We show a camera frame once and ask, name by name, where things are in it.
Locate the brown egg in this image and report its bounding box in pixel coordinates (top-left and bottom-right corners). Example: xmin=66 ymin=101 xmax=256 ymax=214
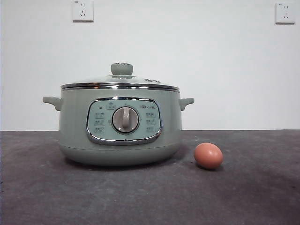
xmin=194 ymin=142 xmax=224 ymax=170

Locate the white wall socket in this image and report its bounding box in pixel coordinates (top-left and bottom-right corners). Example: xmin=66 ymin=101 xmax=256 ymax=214
xmin=275 ymin=2 xmax=296 ymax=25
xmin=72 ymin=0 xmax=94 ymax=23

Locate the glass lid with green knob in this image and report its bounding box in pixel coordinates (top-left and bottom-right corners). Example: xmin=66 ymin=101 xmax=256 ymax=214
xmin=60 ymin=62 xmax=180 ymax=91

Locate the pale green electric cooking pot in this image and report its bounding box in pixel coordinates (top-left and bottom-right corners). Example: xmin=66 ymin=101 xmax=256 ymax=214
xmin=42 ymin=88 xmax=195 ymax=167

